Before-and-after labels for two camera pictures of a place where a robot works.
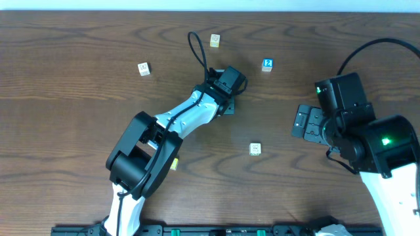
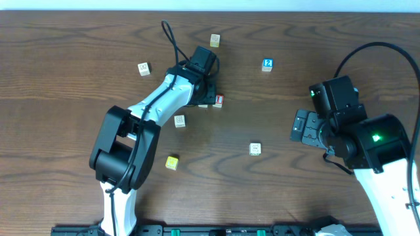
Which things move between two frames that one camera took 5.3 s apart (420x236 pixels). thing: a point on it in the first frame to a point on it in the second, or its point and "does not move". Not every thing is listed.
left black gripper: (230, 107) to (210, 90)
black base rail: (209, 231) does not move
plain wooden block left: (144, 69) does not move
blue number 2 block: (268, 65) does not move
